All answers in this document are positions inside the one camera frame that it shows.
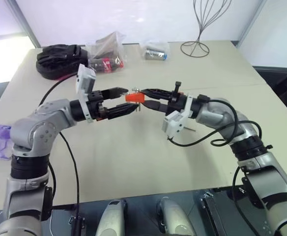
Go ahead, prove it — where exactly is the black right arm base cable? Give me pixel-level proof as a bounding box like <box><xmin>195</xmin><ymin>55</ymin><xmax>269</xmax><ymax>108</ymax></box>
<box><xmin>231</xmin><ymin>165</ymin><xmax>248</xmax><ymax>216</ymax></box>

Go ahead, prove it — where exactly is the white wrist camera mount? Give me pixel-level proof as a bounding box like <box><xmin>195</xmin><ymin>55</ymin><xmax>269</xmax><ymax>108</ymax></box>
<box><xmin>75</xmin><ymin>63</ymin><xmax>97</xmax><ymax>124</ymax></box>
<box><xmin>161</xmin><ymin>93</ymin><xmax>195</xmax><ymax>140</ymax></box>

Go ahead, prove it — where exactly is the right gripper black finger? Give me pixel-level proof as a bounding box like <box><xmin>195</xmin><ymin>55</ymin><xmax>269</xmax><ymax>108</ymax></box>
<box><xmin>143</xmin><ymin>99</ymin><xmax>170</xmax><ymax>114</ymax></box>
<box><xmin>141</xmin><ymin>88</ymin><xmax>173</xmax><ymax>101</ymax></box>

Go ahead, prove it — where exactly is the silver rounded robot leg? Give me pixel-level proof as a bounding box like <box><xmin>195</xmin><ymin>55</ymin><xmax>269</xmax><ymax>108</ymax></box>
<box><xmin>156</xmin><ymin>196</ymin><xmax>197</xmax><ymax>236</ymax></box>
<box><xmin>95</xmin><ymin>198</ymin><xmax>128</xmax><ymax>236</ymax></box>

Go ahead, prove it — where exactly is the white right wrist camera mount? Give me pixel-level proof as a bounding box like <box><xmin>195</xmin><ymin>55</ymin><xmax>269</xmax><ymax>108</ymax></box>
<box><xmin>161</xmin><ymin>93</ymin><xmax>195</xmax><ymax>140</ymax></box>

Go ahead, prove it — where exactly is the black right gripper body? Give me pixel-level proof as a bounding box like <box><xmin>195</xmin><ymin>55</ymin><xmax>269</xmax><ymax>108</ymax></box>
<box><xmin>165</xmin><ymin>91</ymin><xmax>190</xmax><ymax>116</ymax></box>

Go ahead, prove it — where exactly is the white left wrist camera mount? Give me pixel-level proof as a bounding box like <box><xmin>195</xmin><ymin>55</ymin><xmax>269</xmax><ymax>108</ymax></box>
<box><xmin>75</xmin><ymin>63</ymin><xmax>97</xmax><ymax>124</ymax></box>

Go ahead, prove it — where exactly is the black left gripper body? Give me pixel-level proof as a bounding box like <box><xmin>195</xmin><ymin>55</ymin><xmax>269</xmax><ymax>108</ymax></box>
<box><xmin>86</xmin><ymin>89</ymin><xmax>110</xmax><ymax>121</ymax></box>

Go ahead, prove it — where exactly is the black chair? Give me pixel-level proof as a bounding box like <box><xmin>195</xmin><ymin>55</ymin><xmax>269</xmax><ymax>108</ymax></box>
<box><xmin>252</xmin><ymin>65</ymin><xmax>287</xmax><ymax>119</ymax></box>

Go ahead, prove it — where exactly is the orange hex key holder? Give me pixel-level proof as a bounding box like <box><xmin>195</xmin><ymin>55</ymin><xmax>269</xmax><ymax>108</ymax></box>
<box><xmin>124</xmin><ymin>91</ymin><xmax>146</xmax><ymax>104</ymax></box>

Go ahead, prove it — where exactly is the black fabric bag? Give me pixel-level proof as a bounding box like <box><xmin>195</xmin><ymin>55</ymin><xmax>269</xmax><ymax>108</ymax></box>
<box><xmin>35</xmin><ymin>43</ymin><xmax>89</xmax><ymax>81</ymax></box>

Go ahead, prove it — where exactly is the clear bag with silver cylinder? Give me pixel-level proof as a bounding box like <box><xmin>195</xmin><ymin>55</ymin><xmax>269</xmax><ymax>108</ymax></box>
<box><xmin>139</xmin><ymin>40</ymin><xmax>171</xmax><ymax>61</ymax></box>

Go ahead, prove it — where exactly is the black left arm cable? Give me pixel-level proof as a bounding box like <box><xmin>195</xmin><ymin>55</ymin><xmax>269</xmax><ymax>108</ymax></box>
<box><xmin>38</xmin><ymin>72</ymin><xmax>83</xmax><ymax>236</ymax></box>

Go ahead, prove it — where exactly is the black wire stand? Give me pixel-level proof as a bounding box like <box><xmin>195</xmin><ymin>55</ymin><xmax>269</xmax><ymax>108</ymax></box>
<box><xmin>180</xmin><ymin>0</ymin><xmax>233</xmax><ymax>59</ymax></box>

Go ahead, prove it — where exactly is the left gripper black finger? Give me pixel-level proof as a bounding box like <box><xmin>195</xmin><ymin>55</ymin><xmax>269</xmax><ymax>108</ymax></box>
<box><xmin>105</xmin><ymin>102</ymin><xmax>139</xmax><ymax>120</ymax></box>
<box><xmin>101</xmin><ymin>87</ymin><xmax>129</xmax><ymax>100</ymax></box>

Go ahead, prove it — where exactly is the clear bag with black parts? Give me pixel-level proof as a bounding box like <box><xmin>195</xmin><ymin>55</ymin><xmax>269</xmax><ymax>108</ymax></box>
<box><xmin>85</xmin><ymin>31</ymin><xmax>129</xmax><ymax>74</ymax></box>

